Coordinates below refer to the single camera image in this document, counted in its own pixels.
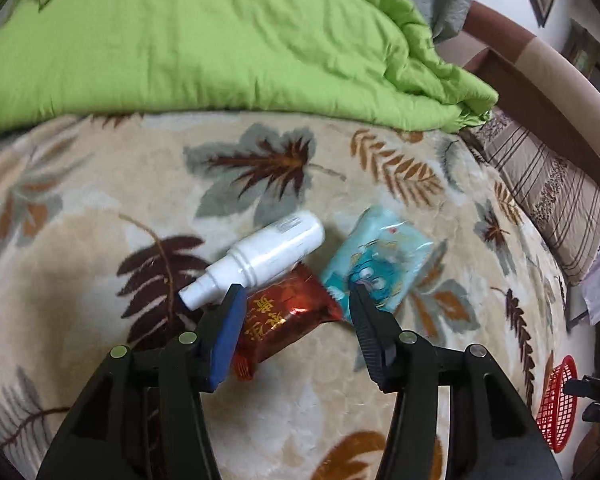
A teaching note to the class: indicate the grey quilted pillow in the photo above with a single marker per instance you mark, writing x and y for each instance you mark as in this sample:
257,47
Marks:
445,0

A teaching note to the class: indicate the striped brown pillow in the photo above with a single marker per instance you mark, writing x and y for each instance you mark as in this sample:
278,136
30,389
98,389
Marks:
545,185

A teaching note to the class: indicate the brown headboard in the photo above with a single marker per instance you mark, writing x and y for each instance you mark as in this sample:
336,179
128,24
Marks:
530,70

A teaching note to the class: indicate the red plastic basket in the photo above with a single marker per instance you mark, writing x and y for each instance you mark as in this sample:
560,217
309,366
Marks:
555,410

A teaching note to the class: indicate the teal snack packet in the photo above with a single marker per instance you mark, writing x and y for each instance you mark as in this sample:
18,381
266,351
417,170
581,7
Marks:
380,255

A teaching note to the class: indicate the red snack packet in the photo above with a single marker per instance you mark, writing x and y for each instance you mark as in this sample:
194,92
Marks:
285,315

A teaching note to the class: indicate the white spray bottle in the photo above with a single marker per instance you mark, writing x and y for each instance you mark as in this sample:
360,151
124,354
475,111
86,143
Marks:
275,250

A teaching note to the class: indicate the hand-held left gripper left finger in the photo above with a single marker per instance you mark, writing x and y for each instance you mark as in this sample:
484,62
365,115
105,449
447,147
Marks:
227,340

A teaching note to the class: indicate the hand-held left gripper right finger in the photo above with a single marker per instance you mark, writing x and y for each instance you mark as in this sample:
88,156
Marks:
375,345

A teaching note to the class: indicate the leaf-print blanket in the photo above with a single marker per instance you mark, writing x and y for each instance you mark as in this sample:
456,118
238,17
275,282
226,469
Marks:
105,210

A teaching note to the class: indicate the green quilt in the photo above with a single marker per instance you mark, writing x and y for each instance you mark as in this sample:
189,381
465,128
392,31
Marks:
205,35

